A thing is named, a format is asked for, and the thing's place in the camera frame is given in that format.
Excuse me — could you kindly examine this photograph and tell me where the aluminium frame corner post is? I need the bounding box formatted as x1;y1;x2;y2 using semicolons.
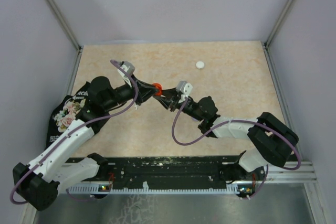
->
262;0;310;49
28;0;84;54

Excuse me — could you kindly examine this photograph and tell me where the white earbud charging case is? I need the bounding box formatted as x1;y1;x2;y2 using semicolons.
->
195;61;205;69

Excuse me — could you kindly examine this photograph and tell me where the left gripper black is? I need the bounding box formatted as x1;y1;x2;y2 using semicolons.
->
103;74;160;111

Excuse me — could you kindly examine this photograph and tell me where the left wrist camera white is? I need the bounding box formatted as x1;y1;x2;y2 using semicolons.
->
118;61;135;87

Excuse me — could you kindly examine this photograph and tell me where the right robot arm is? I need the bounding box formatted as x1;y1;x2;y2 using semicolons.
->
154;81;299;183

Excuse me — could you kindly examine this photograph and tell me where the black floral printed cloth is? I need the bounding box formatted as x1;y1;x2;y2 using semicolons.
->
45;82;109;148

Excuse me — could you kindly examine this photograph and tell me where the orange earbud charging case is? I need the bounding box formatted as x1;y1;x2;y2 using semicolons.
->
153;83;162;96

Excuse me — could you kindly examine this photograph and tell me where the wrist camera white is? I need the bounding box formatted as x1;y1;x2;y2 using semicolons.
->
118;61;135;87
175;81;193;103

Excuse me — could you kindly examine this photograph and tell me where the aluminium frame corner post left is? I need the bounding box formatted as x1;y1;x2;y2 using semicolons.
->
28;0;84;54

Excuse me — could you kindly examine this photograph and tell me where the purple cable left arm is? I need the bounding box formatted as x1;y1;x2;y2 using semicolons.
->
9;59;140;205

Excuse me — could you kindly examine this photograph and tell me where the aluminium frame corner post right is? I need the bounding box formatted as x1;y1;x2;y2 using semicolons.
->
262;0;310;49

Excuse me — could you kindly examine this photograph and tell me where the white slotted cable duct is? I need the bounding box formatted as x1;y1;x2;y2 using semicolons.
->
68;182;252;195

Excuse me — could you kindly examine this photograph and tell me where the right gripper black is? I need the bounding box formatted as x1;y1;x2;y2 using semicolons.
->
154;87;204;122

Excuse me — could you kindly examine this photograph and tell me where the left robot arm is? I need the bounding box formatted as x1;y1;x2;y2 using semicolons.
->
9;75;162;211

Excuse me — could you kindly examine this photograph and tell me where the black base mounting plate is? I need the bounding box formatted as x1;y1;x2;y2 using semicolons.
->
78;155;266;190

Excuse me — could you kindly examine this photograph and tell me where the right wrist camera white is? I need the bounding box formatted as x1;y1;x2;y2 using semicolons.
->
175;81;193;103

